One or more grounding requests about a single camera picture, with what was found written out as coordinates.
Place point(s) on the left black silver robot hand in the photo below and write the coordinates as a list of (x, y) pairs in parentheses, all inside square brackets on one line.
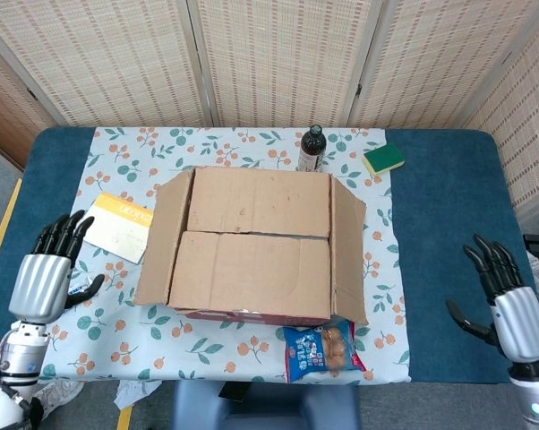
[(39, 289)]

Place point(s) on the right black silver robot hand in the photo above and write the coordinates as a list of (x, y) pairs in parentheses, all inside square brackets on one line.
[(520, 322)]

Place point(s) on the red cardboard box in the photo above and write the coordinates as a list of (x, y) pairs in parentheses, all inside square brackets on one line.
[(251, 269)]

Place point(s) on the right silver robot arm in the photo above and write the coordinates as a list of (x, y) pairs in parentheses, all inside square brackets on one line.
[(536, 403)]

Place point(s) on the blue robot base seat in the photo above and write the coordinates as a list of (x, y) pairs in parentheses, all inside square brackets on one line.
[(265, 410)]

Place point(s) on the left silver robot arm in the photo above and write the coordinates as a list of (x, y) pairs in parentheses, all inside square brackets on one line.
[(16, 358)]

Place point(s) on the floral print tablecloth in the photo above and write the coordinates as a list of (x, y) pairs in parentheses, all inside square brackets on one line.
[(117, 340)]

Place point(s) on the yellow white notebook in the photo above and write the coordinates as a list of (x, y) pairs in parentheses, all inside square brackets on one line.
[(117, 233)]

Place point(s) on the blue padded table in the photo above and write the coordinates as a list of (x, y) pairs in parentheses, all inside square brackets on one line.
[(448, 215)]

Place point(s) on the crumpled white cloth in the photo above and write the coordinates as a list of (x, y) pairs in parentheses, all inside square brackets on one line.
[(135, 394)]

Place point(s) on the blue snack bag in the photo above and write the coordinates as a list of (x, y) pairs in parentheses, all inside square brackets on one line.
[(314, 354)]

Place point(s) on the green yellow sponge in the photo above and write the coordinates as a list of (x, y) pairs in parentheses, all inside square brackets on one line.
[(382, 157)]

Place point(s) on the dark drink bottle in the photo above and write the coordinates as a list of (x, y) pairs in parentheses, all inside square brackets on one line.
[(312, 148)]

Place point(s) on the woven folding screen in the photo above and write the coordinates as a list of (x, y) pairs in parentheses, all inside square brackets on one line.
[(274, 58)]

